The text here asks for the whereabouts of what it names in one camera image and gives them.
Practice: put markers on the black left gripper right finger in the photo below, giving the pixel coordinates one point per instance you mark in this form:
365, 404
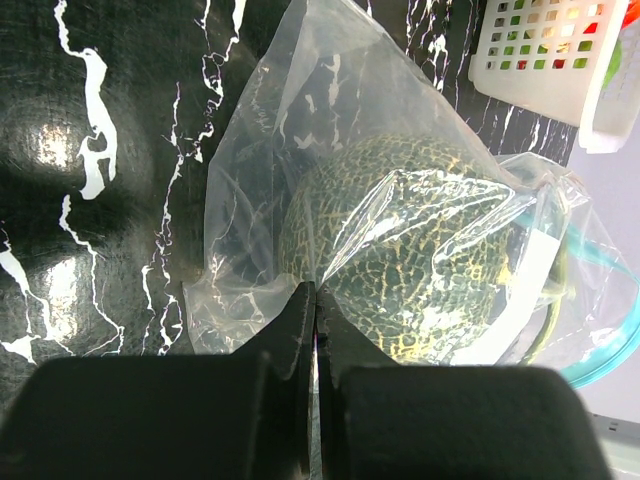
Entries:
383, 420

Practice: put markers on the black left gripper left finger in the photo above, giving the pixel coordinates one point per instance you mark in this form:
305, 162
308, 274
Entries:
243, 415

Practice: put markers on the green netted fake melon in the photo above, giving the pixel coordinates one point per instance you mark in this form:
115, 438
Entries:
411, 236

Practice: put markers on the clear blue-zip food bag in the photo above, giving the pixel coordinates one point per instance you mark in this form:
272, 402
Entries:
331, 77

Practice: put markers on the white perforated plastic basket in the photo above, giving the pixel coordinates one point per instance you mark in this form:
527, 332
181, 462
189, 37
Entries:
550, 57

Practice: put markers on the green fake custard apple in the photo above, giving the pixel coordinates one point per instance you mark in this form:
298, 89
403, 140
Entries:
614, 64

